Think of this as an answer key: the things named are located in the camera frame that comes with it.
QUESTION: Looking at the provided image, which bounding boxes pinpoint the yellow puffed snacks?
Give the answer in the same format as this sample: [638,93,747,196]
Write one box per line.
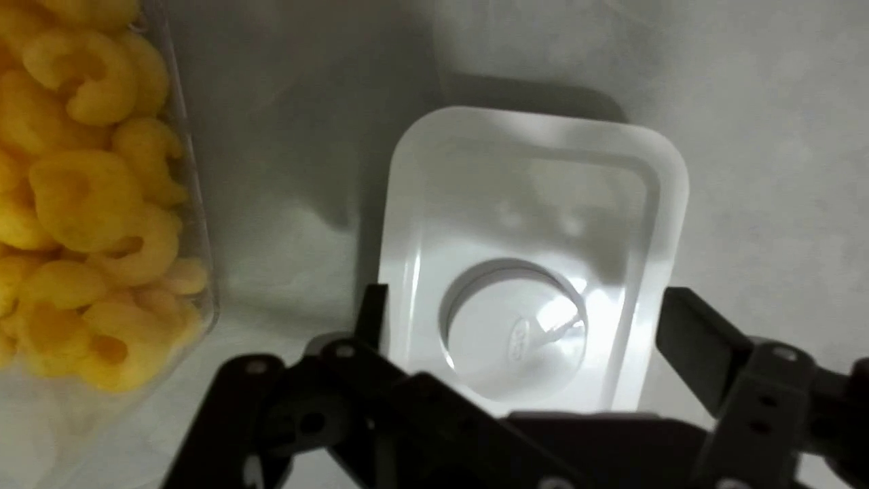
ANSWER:
[0,0,213,394]

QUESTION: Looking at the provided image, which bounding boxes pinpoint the white rectangular container lid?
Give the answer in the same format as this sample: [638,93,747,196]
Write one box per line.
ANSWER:
[379,102,692,419]

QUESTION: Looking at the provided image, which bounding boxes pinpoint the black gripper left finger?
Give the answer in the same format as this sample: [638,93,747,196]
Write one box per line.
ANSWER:
[160,281,582,489]

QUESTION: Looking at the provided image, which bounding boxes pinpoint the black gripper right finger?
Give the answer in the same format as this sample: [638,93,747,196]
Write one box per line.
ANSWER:
[653,286,869,489]

